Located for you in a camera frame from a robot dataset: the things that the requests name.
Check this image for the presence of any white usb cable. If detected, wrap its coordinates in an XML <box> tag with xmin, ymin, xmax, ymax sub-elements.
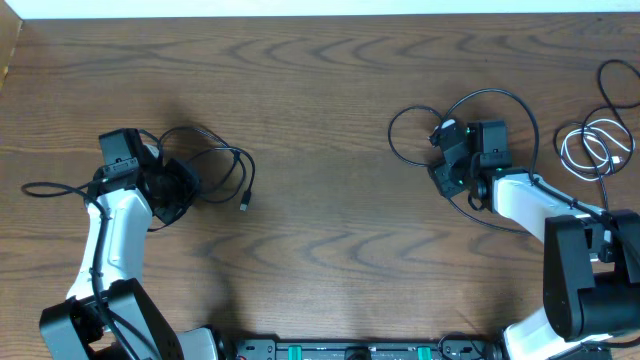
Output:
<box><xmin>559</xmin><ymin>118</ymin><xmax>636</xmax><ymax>182</ymax></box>

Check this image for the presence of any cardboard box edge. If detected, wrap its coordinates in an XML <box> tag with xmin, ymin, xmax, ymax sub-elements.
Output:
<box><xmin>0</xmin><ymin>0</ymin><xmax>23</xmax><ymax>87</ymax></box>

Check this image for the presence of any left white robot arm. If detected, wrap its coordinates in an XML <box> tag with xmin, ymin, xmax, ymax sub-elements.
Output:
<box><xmin>39</xmin><ymin>128</ymin><xmax>218</xmax><ymax>359</ymax></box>

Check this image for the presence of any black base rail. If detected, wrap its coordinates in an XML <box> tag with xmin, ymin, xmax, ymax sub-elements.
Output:
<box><xmin>219</xmin><ymin>333</ymin><xmax>508</xmax><ymax>360</ymax></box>

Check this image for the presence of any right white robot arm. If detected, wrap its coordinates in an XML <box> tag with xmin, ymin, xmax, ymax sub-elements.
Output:
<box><xmin>428</xmin><ymin>119</ymin><xmax>639</xmax><ymax>359</ymax></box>

